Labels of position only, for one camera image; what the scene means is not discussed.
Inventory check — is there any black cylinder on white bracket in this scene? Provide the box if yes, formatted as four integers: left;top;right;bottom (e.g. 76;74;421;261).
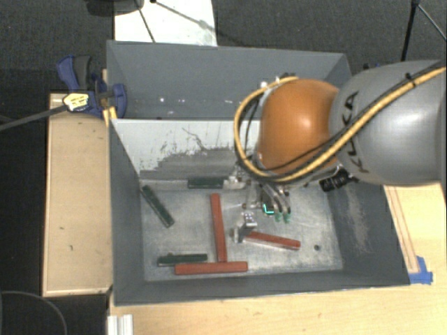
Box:
318;165;360;193

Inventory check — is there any red-brown flat block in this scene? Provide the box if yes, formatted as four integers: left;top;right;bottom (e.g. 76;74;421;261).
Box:
174;260;249;276
243;230;302;252
209;193;229;263

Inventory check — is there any grey metal bin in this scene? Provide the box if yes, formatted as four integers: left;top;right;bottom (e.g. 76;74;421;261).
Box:
105;39;411;306

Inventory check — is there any dark green flat block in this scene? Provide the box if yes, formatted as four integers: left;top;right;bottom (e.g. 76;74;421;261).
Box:
156;253;209;268
140;184;176;229
186;176;225;190

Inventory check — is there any pale wood board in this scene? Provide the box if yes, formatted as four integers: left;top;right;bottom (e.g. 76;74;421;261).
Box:
41;92;115;298

